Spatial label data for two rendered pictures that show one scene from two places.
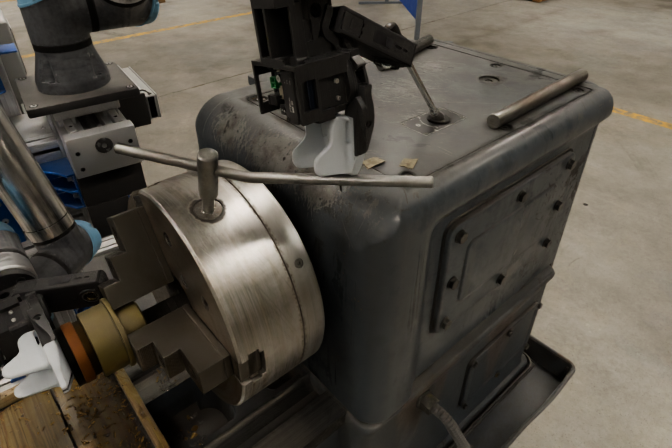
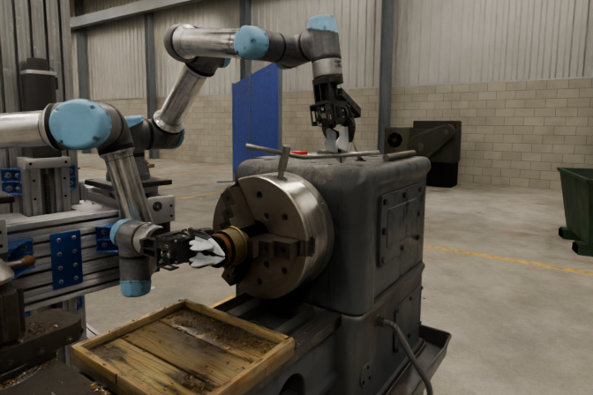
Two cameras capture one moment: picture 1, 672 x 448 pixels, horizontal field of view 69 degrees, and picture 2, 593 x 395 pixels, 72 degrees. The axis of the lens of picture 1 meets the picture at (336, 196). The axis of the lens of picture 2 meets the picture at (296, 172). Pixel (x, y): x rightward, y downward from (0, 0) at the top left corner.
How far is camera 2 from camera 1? 0.68 m
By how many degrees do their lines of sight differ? 30
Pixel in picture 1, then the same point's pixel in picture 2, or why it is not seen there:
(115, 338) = (240, 238)
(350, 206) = (341, 175)
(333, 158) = (341, 142)
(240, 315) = (305, 215)
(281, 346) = (320, 240)
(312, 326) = (330, 236)
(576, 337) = (445, 375)
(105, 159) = (155, 215)
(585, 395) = not seen: outside the picture
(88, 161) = not seen: hidden behind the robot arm
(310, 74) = (337, 104)
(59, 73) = not seen: hidden behind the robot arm
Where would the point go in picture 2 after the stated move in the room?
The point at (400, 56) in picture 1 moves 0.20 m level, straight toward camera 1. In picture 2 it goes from (357, 110) to (381, 108)
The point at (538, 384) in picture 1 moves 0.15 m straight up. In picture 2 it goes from (433, 351) to (435, 312)
